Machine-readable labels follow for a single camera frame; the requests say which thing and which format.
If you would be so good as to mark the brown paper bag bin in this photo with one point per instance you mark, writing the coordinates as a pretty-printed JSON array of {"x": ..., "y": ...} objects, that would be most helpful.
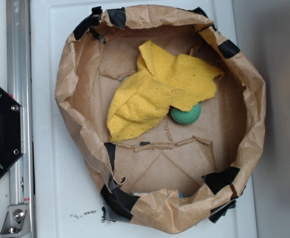
[{"x": 173, "y": 176}]

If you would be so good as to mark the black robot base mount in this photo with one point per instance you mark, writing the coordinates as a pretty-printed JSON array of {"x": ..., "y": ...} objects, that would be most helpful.
[{"x": 10, "y": 132}]

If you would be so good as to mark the aluminium extrusion rail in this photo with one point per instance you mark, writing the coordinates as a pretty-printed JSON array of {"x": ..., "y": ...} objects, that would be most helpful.
[{"x": 21, "y": 174}]

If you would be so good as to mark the yellow terry cloth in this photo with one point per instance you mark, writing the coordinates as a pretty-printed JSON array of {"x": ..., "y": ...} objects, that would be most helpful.
[{"x": 162, "y": 81}]

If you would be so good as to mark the white plastic tray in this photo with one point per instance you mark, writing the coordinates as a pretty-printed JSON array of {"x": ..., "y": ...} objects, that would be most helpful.
[{"x": 68, "y": 204}]

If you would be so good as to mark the green dimpled ball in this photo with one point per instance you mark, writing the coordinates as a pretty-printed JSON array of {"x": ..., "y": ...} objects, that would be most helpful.
[{"x": 186, "y": 118}]

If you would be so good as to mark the metal corner bracket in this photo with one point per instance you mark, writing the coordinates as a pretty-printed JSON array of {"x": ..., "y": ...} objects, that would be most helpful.
[{"x": 17, "y": 222}]

